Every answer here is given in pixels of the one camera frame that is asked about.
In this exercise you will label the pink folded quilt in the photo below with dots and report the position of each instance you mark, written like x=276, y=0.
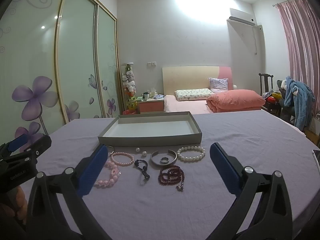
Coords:
x=235, y=101

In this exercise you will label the bed with pink sheet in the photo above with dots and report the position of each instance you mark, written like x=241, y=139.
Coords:
x=182, y=106

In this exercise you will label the wall switch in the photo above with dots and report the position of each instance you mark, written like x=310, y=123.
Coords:
x=152, y=64

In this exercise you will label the pink nightstand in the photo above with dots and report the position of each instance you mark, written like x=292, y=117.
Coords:
x=150, y=106

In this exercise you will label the thin silver bangle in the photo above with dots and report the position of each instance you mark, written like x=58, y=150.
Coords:
x=111, y=146

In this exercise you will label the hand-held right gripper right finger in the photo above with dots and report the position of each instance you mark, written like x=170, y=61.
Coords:
x=225, y=173

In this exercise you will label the white patterned pillow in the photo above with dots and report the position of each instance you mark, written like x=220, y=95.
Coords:
x=192, y=94

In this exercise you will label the blue cloth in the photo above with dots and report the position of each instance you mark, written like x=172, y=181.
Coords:
x=158, y=96

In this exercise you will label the small white wall device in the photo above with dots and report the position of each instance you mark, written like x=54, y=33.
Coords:
x=260, y=28

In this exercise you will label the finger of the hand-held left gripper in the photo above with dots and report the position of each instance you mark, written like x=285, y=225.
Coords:
x=40, y=146
x=20, y=142

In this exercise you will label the pink curtain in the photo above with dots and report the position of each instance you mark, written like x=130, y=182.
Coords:
x=302, y=55

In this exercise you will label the phone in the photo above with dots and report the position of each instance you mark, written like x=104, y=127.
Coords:
x=317, y=160

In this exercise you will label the white air conditioner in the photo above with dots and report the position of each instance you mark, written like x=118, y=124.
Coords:
x=241, y=17

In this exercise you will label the curtain rod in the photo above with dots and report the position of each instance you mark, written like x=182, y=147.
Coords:
x=287, y=2

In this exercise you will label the purple pillow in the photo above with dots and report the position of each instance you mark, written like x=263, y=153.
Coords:
x=218, y=83

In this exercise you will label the mug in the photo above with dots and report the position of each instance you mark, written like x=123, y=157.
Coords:
x=146, y=96

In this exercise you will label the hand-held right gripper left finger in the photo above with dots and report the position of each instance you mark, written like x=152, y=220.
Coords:
x=92, y=171

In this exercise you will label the grey shallow cardboard box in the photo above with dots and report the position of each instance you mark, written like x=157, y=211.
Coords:
x=150, y=130

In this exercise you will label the blue garment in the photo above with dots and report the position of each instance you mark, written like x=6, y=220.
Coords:
x=300, y=100

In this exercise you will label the beige and pink headboard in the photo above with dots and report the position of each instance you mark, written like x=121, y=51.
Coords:
x=187, y=80

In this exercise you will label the floral sliding door wardrobe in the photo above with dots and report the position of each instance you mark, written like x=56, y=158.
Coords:
x=75, y=55

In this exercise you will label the colourful toys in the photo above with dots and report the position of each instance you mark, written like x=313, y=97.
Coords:
x=275, y=97

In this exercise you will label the tissue box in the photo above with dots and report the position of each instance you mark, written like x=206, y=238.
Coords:
x=153, y=92

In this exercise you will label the clear tube of plush toys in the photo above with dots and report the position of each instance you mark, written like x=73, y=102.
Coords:
x=130, y=87

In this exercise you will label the dark wooden chair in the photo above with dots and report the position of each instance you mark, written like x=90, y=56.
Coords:
x=265, y=82

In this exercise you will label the person's left hand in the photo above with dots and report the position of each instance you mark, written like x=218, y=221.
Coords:
x=18, y=201

